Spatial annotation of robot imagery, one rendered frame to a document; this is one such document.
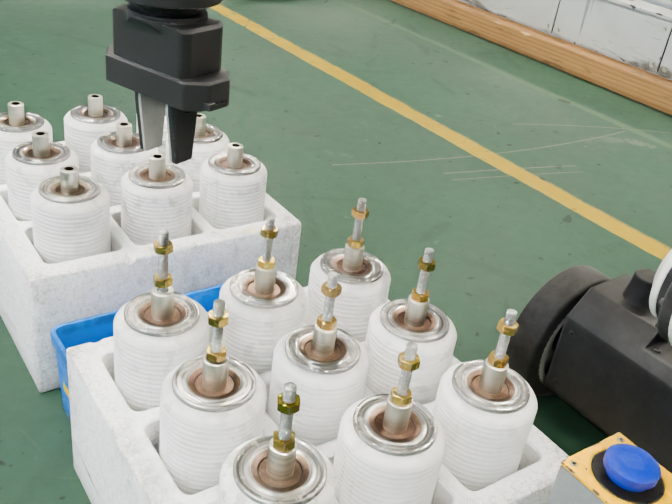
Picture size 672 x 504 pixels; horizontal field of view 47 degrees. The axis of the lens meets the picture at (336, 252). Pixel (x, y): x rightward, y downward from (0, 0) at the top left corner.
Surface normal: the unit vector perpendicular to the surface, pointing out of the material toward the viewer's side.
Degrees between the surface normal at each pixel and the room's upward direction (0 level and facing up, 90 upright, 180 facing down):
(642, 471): 0
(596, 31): 90
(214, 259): 90
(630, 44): 90
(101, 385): 0
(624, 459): 0
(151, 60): 90
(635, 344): 46
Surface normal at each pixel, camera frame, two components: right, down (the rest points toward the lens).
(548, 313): -0.51, -0.39
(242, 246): 0.56, 0.47
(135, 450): 0.12, -0.86
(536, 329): -0.68, -0.12
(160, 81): -0.57, 0.36
